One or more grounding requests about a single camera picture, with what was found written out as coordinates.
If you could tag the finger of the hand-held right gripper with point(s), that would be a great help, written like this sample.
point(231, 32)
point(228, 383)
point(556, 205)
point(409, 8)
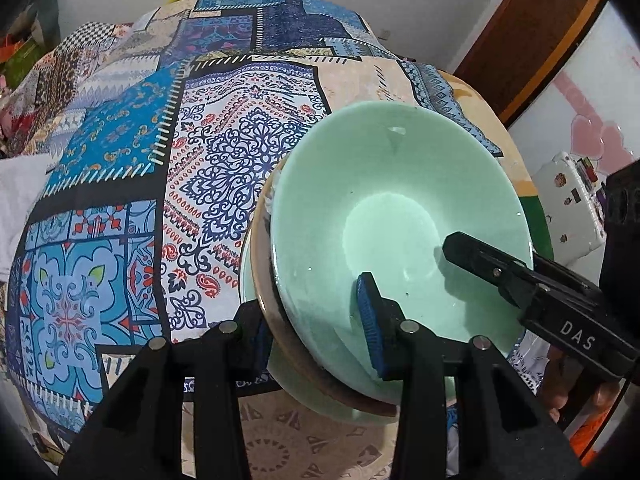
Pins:
point(480, 260)

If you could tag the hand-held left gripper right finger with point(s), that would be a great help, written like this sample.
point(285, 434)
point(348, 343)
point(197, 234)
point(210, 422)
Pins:
point(372, 330)

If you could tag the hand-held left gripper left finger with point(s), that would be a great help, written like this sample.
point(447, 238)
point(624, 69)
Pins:
point(250, 340)

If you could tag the green plate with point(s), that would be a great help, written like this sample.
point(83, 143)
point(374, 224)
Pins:
point(295, 377)

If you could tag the pink bowl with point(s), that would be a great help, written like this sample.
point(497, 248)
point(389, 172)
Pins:
point(261, 280)

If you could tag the green bowl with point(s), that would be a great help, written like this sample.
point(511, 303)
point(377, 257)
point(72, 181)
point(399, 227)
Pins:
point(380, 175)

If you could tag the person's right hand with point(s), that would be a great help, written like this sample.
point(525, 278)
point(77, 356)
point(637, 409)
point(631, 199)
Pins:
point(557, 385)

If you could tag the white case with stickers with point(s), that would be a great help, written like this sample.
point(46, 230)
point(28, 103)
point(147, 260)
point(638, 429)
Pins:
point(560, 200)

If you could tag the orange cloth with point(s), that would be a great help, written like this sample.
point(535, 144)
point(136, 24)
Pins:
point(590, 430)

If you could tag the white heart-sticker sliding door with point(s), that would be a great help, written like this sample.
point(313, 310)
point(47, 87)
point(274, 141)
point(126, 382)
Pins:
point(575, 85)

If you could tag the patchwork printed blanket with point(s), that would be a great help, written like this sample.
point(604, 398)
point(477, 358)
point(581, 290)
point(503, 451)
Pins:
point(150, 160)

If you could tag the brown wooden door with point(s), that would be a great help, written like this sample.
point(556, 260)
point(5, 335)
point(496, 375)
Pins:
point(540, 25)

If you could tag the white cloth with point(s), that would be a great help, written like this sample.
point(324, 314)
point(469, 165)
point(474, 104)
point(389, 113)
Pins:
point(20, 200)

